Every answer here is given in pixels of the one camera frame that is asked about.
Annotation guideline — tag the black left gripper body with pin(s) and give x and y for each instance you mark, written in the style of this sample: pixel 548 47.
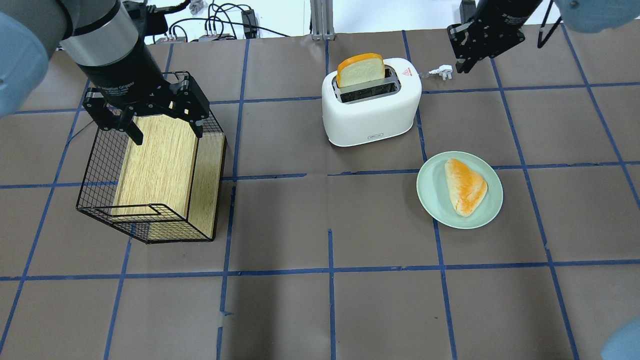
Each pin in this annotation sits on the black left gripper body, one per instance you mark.
pixel 122 72

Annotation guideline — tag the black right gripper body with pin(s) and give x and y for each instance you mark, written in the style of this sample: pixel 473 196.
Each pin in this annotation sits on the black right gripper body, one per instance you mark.
pixel 506 15

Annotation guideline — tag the white power plug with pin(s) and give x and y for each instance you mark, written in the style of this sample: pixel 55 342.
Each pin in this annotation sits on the white power plug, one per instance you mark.
pixel 445 72

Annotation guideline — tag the triangular bread on plate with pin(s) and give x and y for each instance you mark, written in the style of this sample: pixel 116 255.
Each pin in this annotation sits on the triangular bread on plate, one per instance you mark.
pixel 466 188

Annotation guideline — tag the black wire basket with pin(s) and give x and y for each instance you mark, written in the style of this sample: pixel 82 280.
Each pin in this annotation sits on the black wire basket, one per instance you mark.
pixel 100 181

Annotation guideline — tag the toast slice in toaster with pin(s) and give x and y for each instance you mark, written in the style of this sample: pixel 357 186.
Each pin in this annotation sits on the toast slice in toaster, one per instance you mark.
pixel 360 69

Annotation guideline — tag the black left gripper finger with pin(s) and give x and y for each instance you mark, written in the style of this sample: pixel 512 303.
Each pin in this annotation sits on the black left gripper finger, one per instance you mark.
pixel 189 103
pixel 124 122

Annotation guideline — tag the light green plate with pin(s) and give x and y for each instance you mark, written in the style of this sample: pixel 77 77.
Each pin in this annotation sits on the light green plate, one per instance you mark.
pixel 433 194

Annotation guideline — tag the white toaster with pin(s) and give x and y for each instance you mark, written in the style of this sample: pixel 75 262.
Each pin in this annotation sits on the white toaster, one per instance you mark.
pixel 374 110

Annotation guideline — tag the wooden board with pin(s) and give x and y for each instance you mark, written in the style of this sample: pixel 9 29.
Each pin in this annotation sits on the wooden board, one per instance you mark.
pixel 168 186

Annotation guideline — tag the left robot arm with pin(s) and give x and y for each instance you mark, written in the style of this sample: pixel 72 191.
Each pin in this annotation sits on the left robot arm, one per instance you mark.
pixel 106 39

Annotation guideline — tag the aluminium frame post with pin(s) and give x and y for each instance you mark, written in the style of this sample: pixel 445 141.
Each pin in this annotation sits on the aluminium frame post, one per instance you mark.
pixel 321 20

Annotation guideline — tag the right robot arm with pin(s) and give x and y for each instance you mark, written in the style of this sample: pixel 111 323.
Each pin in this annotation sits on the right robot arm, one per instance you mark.
pixel 587 17

